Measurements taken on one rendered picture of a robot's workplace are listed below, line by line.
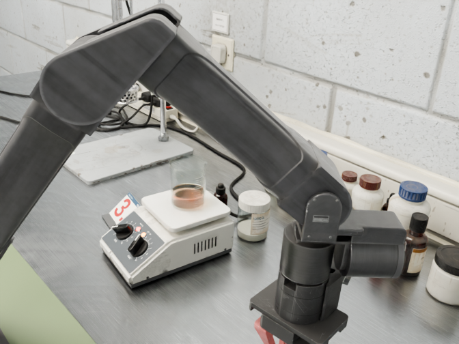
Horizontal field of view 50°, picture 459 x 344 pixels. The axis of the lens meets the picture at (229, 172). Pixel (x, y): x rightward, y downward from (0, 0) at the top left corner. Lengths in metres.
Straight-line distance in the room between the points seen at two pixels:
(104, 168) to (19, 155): 0.69
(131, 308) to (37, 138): 0.38
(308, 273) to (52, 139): 0.29
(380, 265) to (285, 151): 0.17
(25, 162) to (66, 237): 0.47
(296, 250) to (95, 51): 0.28
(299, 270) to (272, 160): 0.14
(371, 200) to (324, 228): 0.47
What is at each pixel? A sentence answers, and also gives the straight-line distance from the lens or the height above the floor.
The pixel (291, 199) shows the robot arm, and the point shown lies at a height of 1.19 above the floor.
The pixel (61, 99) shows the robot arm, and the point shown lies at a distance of 0.44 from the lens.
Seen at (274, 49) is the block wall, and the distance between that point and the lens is 1.22.
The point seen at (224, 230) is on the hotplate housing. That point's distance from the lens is 0.85.
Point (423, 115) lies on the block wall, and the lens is 1.02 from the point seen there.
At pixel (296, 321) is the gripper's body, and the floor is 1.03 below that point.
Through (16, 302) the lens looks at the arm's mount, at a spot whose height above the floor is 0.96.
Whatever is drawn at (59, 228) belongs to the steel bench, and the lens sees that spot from 0.99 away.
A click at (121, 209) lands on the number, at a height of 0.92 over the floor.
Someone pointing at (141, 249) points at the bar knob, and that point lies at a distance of 0.81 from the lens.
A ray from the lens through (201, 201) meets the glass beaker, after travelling 0.84.
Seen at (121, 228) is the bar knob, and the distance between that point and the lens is 0.85.
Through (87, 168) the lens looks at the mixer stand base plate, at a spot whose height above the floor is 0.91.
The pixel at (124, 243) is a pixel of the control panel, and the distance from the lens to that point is 0.85.
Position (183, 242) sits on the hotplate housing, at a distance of 0.81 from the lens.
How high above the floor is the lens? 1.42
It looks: 26 degrees down
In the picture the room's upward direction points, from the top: 3 degrees clockwise
